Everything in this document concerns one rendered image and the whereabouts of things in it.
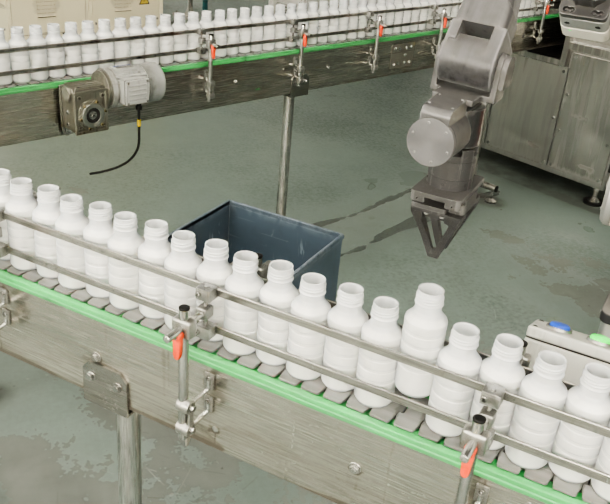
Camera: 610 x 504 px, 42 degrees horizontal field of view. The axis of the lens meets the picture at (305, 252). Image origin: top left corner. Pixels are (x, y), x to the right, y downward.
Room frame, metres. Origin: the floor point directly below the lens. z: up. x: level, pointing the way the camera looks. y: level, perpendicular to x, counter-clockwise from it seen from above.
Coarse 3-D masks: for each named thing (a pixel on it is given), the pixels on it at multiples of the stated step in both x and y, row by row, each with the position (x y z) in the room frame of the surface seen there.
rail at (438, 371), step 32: (32, 224) 1.21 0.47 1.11; (32, 256) 1.22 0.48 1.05; (128, 256) 1.12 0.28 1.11; (288, 320) 0.99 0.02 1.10; (384, 352) 0.92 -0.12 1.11; (480, 352) 0.93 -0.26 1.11; (352, 384) 0.94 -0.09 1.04; (480, 384) 0.86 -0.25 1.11; (576, 384) 0.88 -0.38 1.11; (448, 416) 0.87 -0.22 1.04; (576, 416) 0.81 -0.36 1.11; (608, 480) 0.78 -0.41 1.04
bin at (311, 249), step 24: (216, 216) 1.70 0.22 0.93; (240, 216) 1.74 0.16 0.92; (264, 216) 1.71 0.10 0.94; (168, 240) 1.54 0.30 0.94; (240, 240) 1.74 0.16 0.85; (264, 240) 1.71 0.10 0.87; (288, 240) 1.68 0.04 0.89; (312, 240) 1.65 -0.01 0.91; (336, 240) 1.59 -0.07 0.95; (312, 264) 1.49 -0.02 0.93; (336, 264) 1.60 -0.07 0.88; (336, 288) 1.62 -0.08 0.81
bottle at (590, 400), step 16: (592, 368) 0.85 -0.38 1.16; (608, 368) 0.85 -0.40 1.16; (592, 384) 0.82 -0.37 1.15; (608, 384) 0.82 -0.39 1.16; (576, 400) 0.83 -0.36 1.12; (592, 400) 0.82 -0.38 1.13; (608, 400) 0.82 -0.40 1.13; (592, 416) 0.81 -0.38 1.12; (608, 416) 0.81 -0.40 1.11; (560, 432) 0.83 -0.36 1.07; (576, 432) 0.81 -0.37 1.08; (592, 432) 0.81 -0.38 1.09; (560, 448) 0.82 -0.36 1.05; (576, 448) 0.81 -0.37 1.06; (592, 448) 0.81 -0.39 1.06; (592, 464) 0.81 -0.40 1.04; (576, 480) 0.81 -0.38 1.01
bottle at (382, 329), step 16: (384, 304) 0.97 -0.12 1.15; (368, 320) 0.97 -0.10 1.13; (384, 320) 0.94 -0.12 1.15; (368, 336) 0.94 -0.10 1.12; (384, 336) 0.93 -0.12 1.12; (400, 336) 0.94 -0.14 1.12; (368, 352) 0.94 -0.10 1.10; (368, 368) 0.93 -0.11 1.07; (384, 368) 0.93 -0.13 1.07; (384, 384) 0.93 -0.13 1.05; (368, 400) 0.93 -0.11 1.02; (384, 400) 0.93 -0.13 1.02
